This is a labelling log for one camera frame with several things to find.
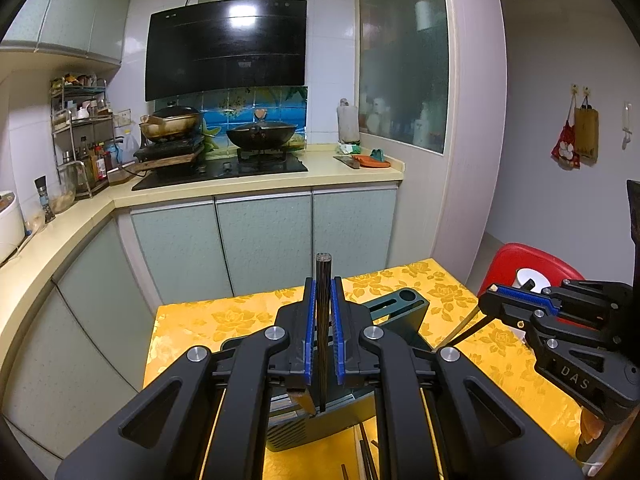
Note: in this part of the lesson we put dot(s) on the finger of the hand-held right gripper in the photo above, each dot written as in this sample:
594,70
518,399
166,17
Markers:
505,312
530,296

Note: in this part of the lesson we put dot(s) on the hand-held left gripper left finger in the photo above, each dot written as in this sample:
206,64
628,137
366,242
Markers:
311,330

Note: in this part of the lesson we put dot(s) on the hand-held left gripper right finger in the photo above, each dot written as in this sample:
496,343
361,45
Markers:
340,330

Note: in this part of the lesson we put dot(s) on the dark wooden chopstick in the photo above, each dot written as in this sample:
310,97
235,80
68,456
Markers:
462,331
324,310

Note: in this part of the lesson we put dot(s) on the dark green utensil holder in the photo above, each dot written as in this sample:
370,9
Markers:
320,435

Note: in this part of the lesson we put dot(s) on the pile of wooden chopsticks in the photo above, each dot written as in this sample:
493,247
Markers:
366,452

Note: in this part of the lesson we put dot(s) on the person's right hand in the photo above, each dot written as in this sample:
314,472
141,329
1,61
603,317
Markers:
592,430

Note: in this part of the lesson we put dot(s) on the white electric kettle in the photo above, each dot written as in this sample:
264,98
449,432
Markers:
530,277

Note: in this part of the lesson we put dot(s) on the red plastic stool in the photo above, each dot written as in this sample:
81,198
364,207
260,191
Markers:
530,257

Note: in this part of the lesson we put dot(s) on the yellow floral tablecloth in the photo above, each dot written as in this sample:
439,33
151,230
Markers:
225,315

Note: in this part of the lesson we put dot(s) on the red hanging bag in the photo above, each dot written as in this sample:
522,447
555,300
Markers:
565,147

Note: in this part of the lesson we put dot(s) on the kitchen knife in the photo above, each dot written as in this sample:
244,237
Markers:
345,161

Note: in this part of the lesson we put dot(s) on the orange plastic tray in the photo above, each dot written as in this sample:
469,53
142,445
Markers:
372,161

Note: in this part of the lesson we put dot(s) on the brown hanging bag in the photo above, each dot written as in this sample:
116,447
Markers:
586,132

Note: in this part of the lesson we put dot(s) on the green white packet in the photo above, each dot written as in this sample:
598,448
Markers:
348,149

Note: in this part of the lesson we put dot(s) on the black glass gas hob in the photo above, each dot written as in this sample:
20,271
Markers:
220,172

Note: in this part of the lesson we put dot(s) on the black lidded wok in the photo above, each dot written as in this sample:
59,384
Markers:
262,135

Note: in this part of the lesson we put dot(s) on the paper towel roll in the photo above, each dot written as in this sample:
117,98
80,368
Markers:
348,122

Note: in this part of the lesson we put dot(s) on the black portable stove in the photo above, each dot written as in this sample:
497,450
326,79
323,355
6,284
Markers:
170,152

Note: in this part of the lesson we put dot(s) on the blue beach tile mural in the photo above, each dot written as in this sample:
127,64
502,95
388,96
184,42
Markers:
225,115

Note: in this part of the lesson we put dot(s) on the golden lidded pan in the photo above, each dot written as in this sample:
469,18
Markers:
172,122

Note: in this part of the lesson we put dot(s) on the beige kitchen counter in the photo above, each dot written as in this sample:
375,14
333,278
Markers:
75,230

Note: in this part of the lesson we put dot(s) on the clear plastic bottle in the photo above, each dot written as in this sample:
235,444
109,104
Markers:
129,147

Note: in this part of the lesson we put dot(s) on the frosted glass partition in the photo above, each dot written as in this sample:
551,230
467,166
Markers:
400,60

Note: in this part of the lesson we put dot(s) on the glass jar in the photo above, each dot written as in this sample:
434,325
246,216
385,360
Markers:
65,195

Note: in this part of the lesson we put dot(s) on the black range hood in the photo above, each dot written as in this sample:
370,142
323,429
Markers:
225,50

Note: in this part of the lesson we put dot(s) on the black pepper grinder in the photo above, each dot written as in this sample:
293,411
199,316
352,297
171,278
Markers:
45,200

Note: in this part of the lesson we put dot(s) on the metal spice rack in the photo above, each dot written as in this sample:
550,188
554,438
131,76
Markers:
82,125

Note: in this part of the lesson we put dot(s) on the white rice cooker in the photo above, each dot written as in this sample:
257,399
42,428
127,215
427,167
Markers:
10,230

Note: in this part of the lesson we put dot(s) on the pale green wall cabinet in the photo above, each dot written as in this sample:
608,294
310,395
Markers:
65,5

